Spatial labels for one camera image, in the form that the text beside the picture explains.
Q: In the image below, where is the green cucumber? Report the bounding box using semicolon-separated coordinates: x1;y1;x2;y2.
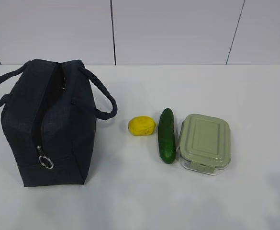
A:
157;108;176;164

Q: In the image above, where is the dark navy fabric lunch bag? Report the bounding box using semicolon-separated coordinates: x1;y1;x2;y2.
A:
0;59;118;187

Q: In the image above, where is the glass container with green lid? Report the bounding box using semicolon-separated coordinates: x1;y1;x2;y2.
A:
177;114;231;175

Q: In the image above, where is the yellow lemon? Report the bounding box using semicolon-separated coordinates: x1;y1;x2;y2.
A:
128;116;156;136

